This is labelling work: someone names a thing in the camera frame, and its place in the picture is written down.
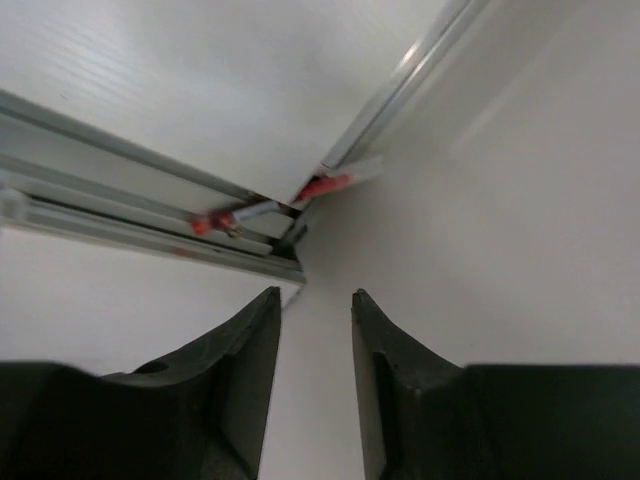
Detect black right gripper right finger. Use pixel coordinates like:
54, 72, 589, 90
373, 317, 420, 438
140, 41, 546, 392
351, 290, 639, 479

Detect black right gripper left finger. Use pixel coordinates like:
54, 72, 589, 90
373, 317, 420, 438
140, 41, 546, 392
1, 287, 281, 479

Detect red wires under table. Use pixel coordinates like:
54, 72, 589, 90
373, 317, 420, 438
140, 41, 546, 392
190, 172, 354, 239

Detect aluminium table edge rail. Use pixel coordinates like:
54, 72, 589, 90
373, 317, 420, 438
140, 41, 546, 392
1, 1, 485, 283

